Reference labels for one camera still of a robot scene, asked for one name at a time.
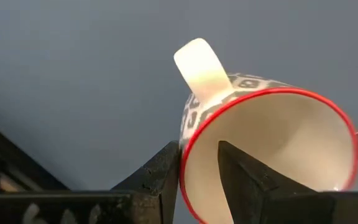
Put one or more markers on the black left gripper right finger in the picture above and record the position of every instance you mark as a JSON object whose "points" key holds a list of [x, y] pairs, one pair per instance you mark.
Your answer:
{"points": [[259, 199]]}

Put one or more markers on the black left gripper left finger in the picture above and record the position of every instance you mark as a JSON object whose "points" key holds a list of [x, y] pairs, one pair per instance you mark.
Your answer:
{"points": [[154, 193]]}

